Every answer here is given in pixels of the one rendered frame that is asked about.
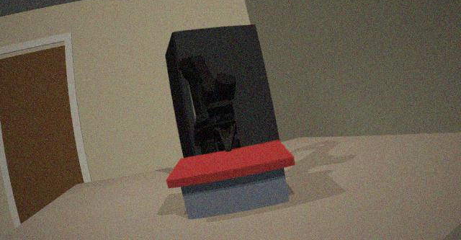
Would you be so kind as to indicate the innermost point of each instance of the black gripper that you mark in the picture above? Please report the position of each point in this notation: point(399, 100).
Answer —
point(225, 128)

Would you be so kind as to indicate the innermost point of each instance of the red lid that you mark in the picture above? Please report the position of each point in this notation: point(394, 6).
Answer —
point(237, 162)

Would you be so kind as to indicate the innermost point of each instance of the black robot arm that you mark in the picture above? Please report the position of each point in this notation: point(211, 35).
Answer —
point(205, 90)

